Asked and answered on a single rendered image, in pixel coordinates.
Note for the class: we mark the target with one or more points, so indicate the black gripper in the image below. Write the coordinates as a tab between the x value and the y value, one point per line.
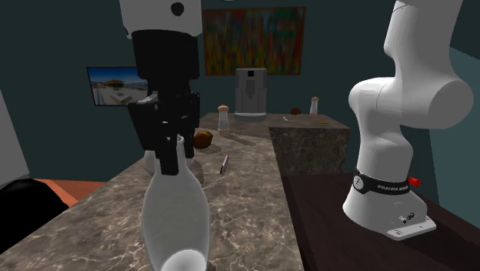
165	56

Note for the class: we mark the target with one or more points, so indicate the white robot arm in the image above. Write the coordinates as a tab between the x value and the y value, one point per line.
397	112

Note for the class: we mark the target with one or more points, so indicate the white pepper mill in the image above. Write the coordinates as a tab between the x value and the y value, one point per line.
223	119
314	106

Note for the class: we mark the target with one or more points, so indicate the silver pen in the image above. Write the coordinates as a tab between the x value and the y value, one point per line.
224	164

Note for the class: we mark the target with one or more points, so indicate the grey coffee machine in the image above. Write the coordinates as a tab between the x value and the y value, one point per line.
250	94

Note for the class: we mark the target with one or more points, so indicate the white glass vase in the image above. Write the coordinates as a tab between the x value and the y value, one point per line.
176	214

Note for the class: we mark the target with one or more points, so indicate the small brown muffin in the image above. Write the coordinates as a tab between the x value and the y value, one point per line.
295	111

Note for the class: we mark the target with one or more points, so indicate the black armchair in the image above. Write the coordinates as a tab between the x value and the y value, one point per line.
26	214

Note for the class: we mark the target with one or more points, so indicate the dark robot stand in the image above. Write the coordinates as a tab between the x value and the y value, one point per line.
337	244

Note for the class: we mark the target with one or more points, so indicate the framed landscape wall picture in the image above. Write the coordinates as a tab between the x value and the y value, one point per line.
112	87

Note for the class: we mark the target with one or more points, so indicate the colourful wall painting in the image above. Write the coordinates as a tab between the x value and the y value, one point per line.
253	40

